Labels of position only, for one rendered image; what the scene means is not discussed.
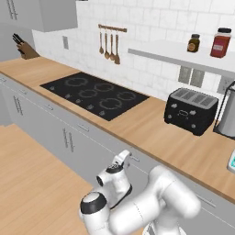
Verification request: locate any black hob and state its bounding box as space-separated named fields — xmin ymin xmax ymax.
xmin=39 ymin=72 xmax=151 ymax=122

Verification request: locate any wooden hanging spatula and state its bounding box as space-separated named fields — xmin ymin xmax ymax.
xmin=114 ymin=34 xmax=121 ymax=65

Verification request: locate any red jar with black lid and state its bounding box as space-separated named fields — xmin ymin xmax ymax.
xmin=209 ymin=27 xmax=233 ymax=59

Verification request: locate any small wooden hanging spoon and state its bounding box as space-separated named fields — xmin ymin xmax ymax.
xmin=98 ymin=29 xmax=105 ymax=56

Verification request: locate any white wall shelf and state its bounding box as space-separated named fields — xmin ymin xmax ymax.
xmin=127 ymin=39 xmax=235 ymax=78

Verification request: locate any black toaster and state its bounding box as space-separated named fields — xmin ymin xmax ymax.
xmin=163 ymin=87 xmax=220 ymax=138

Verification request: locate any grey wall socket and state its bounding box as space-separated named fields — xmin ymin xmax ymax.
xmin=189 ymin=68 xmax=206 ymax=89
xmin=62 ymin=35 xmax=70 ymax=50
xmin=177 ymin=65 xmax=193 ymax=85

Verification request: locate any silver cupboard door handle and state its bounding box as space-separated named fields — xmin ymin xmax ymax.
xmin=13 ymin=95 xmax=20 ymax=116
xmin=17 ymin=96 xmax=25 ymax=118
xmin=68 ymin=131 xmax=76 ymax=153
xmin=62 ymin=127 xmax=70 ymax=150

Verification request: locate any brown knife block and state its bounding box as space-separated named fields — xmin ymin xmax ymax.
xmin=12 ymin=32 xmax=41 ymax=61

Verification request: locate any grey wall cupboard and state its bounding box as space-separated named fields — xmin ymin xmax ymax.
xmin=0 ymin=0 xmax=79 ymax=33

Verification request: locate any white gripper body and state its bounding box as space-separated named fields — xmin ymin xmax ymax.
xmin=111 ymin=149 xmax=133 ymax=168

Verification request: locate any wall cupboard handle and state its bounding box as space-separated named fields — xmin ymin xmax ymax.
xmin=6 ymin=0 xmax=15 ymax=20
xmin=10 ymin=0 xmax=18 ymax=21

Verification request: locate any teal kitchen scale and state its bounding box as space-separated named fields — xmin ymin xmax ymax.
xmin=226 ymin=151 xmax=235 ymax=174

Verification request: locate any grey drawer front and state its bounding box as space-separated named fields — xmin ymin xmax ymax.
xmin=183 ymin=175 xmax=235 ymax=229
xmin=62 ymin=108 xmax=108 ymax=150
xmin=8 ymin=79 xmax=39 ymax=107
xmin=32 ymin=92 xmax=68 ymax=125
xmin=0 ymin=73 xmax=14 ymax=94
xmin=103 ymin=131 xmax=173 ymax=186

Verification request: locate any grey cupboard door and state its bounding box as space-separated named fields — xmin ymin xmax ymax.
xmin=66 ymin=128 xmax=106 ymax=186
xmin=16 ymin=96 xmax=42 ymax=145
xmin=36 ymin=111 xmax=70 ymax=168
xmin=0 ymin=86 xmax=18 ymax=127

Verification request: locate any wooden hanging ladle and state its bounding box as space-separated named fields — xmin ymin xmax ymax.
xmin=104 ymin=31 xmax=111 ymax=61

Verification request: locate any silver and black coffee machine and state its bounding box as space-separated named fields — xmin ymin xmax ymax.
xmin=212 ymin=80 xmax=235 ymax=140

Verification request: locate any wooden utensil rail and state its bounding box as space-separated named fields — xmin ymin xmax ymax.
xmin=97 ymin=23 xmax=128 ymax=34

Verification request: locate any brown spice jar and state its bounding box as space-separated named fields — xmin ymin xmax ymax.
xmin=186 ymin=33 xmax=202 ymax=54

